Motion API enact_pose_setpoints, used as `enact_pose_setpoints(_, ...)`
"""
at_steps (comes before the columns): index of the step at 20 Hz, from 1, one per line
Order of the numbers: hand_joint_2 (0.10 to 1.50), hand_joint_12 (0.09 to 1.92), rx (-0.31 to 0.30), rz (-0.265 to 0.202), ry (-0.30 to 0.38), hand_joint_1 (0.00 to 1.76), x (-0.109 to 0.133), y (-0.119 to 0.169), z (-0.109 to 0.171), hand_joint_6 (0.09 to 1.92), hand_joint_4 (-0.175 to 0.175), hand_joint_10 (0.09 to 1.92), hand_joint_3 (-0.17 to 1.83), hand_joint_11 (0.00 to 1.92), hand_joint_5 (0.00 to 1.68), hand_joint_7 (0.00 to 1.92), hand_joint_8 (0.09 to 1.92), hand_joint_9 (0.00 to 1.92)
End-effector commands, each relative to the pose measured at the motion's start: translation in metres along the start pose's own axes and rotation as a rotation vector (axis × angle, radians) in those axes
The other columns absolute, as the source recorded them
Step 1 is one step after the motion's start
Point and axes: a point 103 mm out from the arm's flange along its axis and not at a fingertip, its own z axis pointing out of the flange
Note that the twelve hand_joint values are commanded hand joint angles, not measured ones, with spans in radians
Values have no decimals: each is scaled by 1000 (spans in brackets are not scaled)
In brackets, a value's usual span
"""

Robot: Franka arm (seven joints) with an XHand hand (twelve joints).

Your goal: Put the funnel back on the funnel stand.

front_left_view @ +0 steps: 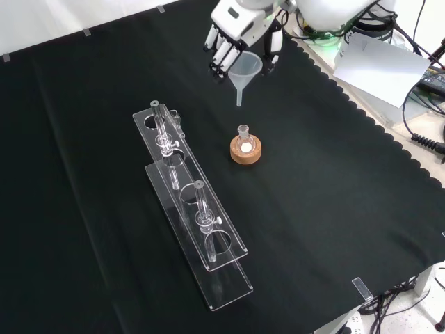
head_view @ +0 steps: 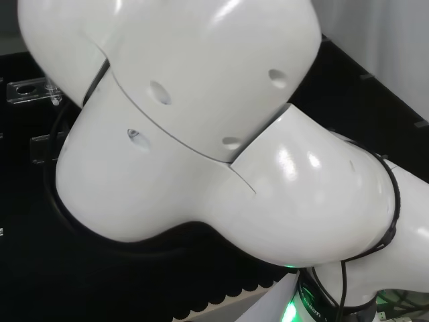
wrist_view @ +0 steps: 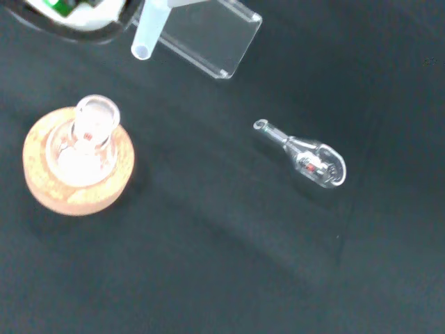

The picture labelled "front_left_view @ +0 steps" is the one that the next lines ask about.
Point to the white paper sheet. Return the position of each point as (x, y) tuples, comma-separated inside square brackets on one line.
[(379, 69)]

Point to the black cloth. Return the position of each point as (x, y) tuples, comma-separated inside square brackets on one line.
[(313, 208)]

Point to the clear acrylic funnel stand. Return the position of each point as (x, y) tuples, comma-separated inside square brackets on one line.
[(194, 215)]

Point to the black power adapter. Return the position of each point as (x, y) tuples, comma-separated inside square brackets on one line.
[(434, 80)]

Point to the small round-bottom glass flask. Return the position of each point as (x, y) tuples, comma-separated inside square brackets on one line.
[(244, 141)]

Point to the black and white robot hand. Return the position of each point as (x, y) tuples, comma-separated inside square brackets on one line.
[(236, 21)]

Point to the clear glass weighing funnel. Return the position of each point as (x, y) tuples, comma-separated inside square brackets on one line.
[(174, 116)]

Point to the translucent plastic funnel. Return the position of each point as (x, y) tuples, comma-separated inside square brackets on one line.
[(245, 67)]

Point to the white power strip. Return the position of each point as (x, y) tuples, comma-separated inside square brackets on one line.
[(351, 323)]

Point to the white table leg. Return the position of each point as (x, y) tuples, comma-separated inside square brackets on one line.
[(425, 280)]

